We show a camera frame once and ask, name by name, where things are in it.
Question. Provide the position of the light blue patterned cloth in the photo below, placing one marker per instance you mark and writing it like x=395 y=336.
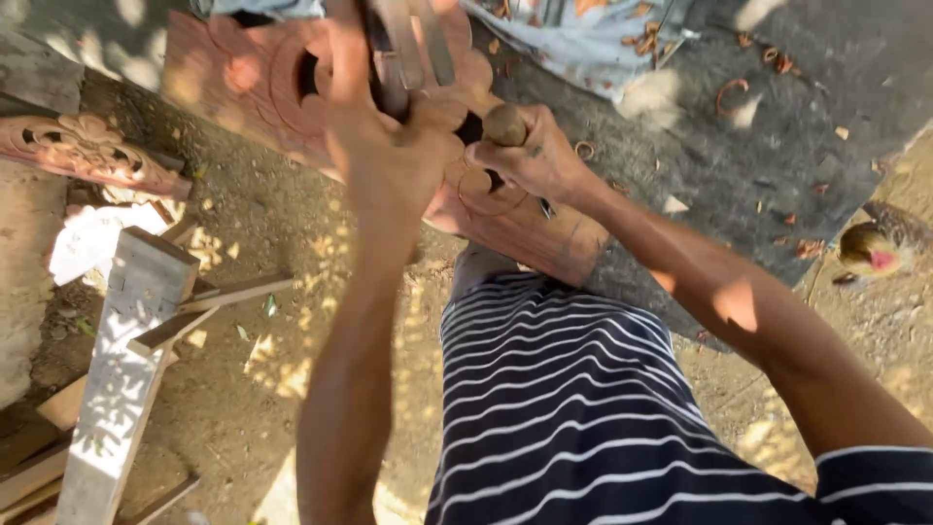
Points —
x=576 y=40

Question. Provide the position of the large carved wooden panel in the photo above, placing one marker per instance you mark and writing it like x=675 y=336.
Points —
x=248 y=80

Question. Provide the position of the white crumpled sheet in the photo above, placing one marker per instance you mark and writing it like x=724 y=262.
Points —
x=95 y=237

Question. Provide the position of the person's left hand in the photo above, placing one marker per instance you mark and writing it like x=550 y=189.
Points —
x=379 y=160

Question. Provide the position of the thin wooden slat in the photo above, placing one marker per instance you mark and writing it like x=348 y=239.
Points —
x=233 y=293
x=171 y=332

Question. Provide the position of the person's left fingers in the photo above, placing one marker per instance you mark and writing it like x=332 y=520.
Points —
x=346 y=65

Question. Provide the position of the person's right hand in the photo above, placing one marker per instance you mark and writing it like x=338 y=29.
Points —
x=543 y=160

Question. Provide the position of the navy white striped shirt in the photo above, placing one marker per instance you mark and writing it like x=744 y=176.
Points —
x=568 y=408

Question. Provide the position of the concrete post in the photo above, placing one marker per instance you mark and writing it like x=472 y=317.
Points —
x=25 y=255

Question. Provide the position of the metal chisel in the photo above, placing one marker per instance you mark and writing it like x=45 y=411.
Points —
x=397 y=51
x=436 y=40

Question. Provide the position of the scattered wood shavings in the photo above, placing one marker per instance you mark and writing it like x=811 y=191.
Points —
x=783 y=64

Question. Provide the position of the grey floor mat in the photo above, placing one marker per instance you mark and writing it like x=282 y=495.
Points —
x=729 y=160

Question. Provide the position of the blue denim cloth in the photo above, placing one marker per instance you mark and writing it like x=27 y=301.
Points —
x=262 y=7

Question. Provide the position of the brown chicken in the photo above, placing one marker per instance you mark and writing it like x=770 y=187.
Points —
x=875 y=248

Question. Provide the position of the pile of wooden boards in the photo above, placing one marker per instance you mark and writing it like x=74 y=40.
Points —
x=36 y=459

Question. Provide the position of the person's right fingers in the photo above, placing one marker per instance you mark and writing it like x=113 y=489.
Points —
x=495 y=157

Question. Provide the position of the grey painted wooden plank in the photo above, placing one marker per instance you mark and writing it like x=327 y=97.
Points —
x=124 y=364

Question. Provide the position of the small carved wooden ornament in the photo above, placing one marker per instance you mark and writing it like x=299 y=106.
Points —
x=80 y=149

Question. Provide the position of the grey shorts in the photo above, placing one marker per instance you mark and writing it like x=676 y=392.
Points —
x=474 y=266

